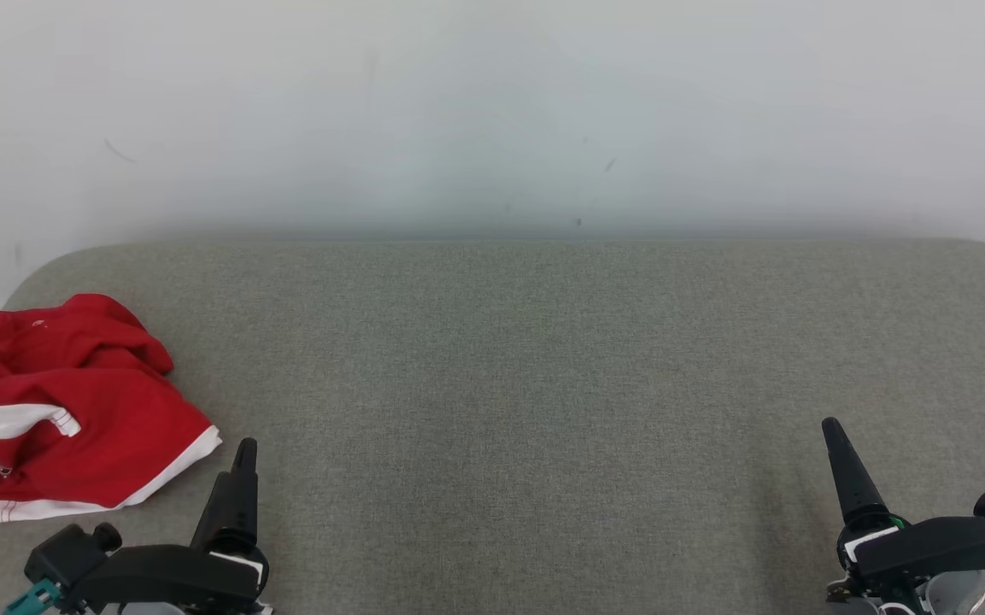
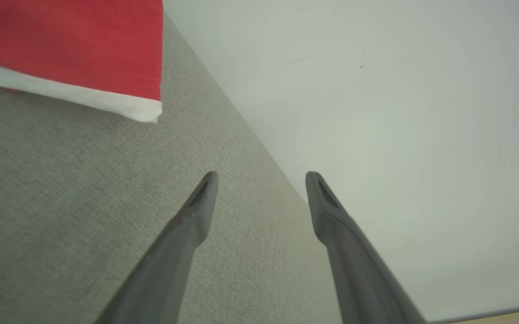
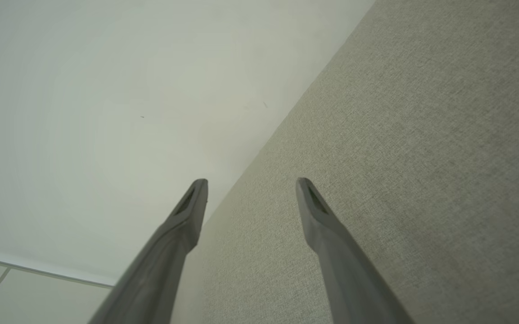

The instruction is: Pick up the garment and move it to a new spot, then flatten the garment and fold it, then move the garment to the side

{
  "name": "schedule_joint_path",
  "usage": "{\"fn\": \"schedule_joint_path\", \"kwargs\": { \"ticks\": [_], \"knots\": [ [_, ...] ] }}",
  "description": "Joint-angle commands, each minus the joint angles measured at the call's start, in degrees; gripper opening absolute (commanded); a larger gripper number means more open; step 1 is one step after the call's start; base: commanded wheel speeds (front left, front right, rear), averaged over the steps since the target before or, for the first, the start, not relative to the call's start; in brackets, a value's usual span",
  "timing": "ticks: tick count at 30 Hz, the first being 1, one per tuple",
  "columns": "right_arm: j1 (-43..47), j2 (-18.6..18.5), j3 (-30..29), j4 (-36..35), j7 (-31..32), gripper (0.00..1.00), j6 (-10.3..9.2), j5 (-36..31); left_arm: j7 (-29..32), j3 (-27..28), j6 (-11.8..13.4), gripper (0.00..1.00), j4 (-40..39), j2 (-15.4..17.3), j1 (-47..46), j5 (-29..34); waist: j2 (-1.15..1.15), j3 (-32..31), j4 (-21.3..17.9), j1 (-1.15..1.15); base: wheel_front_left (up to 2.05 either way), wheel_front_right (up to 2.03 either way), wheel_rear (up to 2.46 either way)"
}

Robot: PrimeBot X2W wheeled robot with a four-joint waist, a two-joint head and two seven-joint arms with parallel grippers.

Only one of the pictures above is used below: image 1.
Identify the teal left camera connector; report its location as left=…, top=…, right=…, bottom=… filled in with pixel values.
left=3, top=578, right=62, bottom=615

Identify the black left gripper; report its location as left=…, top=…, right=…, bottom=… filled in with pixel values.
left=73, top=438, right=273, bottom=615

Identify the red shorts white hem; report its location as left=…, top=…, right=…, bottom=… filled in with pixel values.
left=0, top=337, right=224, bottom=524

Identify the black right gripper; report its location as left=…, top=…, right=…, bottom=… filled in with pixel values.
left=821, top=417, right=985, bottom=615

